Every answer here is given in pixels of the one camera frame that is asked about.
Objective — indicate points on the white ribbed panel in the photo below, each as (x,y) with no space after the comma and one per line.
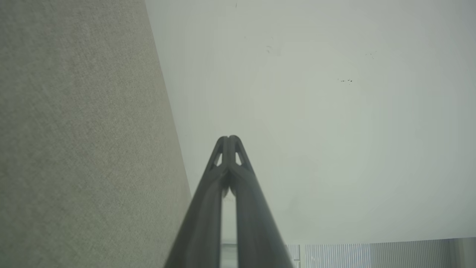
(372,256)

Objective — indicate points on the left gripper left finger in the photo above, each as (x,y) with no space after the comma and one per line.
(202,223)

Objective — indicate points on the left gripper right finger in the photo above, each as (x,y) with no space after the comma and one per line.
(254,227)

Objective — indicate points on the grey fabric sofa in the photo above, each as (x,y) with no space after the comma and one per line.
(74,141)

